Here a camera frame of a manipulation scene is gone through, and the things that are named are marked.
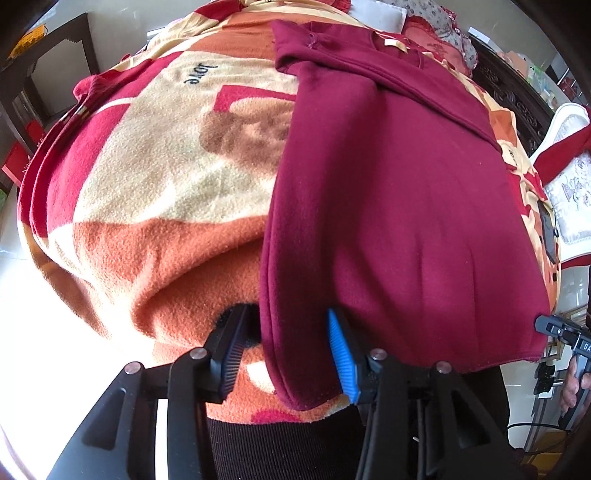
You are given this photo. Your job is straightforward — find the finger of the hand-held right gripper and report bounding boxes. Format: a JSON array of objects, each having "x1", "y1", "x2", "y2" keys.
[
  {"x1": 536, "y1": 315, "x2": 578, "y2": 346},
  {"x1": 534, "y1": 362, "x2": 557, "y2": 396}
]

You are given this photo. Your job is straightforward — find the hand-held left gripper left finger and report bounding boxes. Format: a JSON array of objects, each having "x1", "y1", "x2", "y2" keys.
[{"x1": 46, "y1": 305, "x2": 254, "y2": 480}]

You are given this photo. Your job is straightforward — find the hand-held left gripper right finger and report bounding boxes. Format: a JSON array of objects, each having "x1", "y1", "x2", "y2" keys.
[{"x1": 325, "y1": 307, "x2": 513, "y2": 480}]

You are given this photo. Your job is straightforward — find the maroon sweatshirt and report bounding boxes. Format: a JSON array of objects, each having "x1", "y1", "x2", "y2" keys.
[{"x1": 259, "y1": 19, "x2": 552, "y2": 411}]

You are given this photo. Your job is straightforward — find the person's right hand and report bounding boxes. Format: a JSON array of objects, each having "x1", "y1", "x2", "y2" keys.
[{"x1": 560, "y1": 357, "x2": 591, "y2": 415}]

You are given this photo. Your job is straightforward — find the black phone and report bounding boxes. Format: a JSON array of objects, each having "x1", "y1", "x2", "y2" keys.
[{"x1": 538, "y1": 198, "x2": 561, "y2": 266}]

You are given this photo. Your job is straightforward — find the embroidered white cushion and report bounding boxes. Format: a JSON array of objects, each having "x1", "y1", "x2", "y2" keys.
[{"x1": 545, "y1": 154, "x2": 591, "y2": 244}]

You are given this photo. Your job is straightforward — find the white armchair with red upholstery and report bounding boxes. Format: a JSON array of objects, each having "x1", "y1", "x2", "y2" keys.
[{"x1": 526, "y1": 104, "x2": 591, "y2": 269}]

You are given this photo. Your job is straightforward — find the printed fleece blanket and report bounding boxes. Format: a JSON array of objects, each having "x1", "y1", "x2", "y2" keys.
[{"x1": 16, "y1": 0, "x2": 561, "y2": 425}]

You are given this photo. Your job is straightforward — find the dark carved wooden headboard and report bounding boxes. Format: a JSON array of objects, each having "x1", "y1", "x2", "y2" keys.
[{"x1": 468, "y1": 37, "x2": 555, "y2": 157}]

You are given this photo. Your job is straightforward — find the red box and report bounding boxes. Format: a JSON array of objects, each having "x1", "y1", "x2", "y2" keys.
[{"x1": 0, "y1": 120, "x2": 48, "y2": 186}]

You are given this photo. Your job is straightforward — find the floral pillows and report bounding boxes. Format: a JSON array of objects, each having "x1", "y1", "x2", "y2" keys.
[{"x1": 405, "y1": 0, "x2": 479, "y2": 78}]

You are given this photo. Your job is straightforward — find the dark wooden cabinet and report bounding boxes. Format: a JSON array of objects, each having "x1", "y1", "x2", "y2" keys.
[{"x1": 0, "y1": 11, "x2": 100, "y2": 145}]

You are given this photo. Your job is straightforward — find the white pillow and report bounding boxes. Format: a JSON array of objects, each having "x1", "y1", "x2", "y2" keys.
[{"x1": 350, "y1": 0, "x2": 409, "y2": 31}]

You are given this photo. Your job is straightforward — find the yellow packet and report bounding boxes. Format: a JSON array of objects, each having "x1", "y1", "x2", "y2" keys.
[{"x1": 9, "y1": 22, "x2": 49, "y2": 59}]

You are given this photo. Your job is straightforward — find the black cable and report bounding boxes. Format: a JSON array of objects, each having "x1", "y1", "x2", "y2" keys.
[{"x1": 505, "y1": 418, "x2": 570, "y2": 454}]

